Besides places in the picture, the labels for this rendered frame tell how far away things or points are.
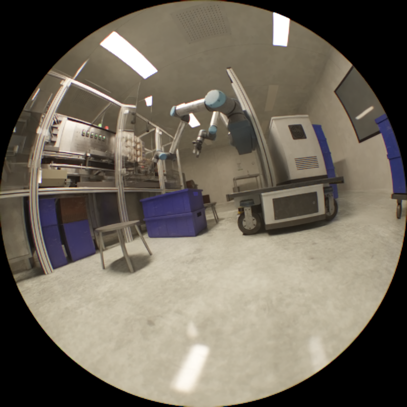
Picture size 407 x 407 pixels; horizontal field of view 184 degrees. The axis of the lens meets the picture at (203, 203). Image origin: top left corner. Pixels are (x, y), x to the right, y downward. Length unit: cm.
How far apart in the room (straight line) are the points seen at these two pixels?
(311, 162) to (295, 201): 33
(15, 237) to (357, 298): 190
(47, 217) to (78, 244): 37
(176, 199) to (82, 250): 101
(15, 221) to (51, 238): 49
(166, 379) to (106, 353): 16
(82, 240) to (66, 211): 28
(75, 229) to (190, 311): 110
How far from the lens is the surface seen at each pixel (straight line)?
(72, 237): 127
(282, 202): 85
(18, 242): 152
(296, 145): 102
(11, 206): 155
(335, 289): 48
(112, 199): 176
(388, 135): 122
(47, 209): 124
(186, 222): 113
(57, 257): 126
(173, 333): 38
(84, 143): 209
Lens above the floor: 31
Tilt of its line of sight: 2 degrees down
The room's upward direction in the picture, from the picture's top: 10 degrees counter-clockwise
